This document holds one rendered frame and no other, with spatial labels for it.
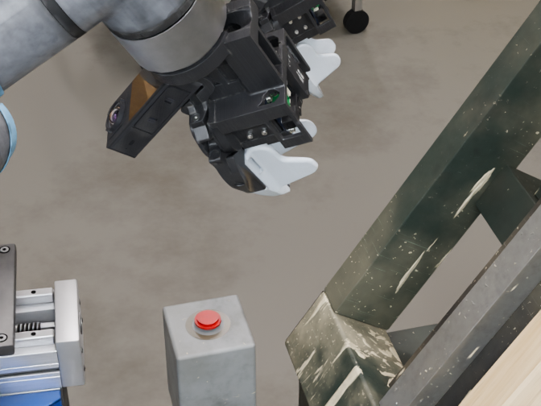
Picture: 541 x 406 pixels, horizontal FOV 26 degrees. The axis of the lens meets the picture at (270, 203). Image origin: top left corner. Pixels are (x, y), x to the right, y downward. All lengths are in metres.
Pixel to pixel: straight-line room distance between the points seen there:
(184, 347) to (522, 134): 0.58
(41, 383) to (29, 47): 1.03
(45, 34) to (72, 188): 2.93
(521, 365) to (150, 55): 0.87
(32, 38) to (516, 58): 1.04
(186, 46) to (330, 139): 3.06
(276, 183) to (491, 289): 0.68
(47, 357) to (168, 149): 2.17
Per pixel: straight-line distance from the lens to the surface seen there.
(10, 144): 1.70
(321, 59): 1.45
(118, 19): 0.77
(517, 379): 1.54
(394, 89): 4.13
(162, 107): 0.87
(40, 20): 0.75
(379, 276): 1.80
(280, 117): 0.85
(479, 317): 1.58
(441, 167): 1.72
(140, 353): 3.08
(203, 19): 0.79
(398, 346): 1.95
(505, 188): 1.74
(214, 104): 0.87
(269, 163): 0.92
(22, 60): 0.76
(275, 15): 1.39
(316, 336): 1.85
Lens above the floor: 2.13
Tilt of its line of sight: 37 degrees down
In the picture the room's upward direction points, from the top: straight up
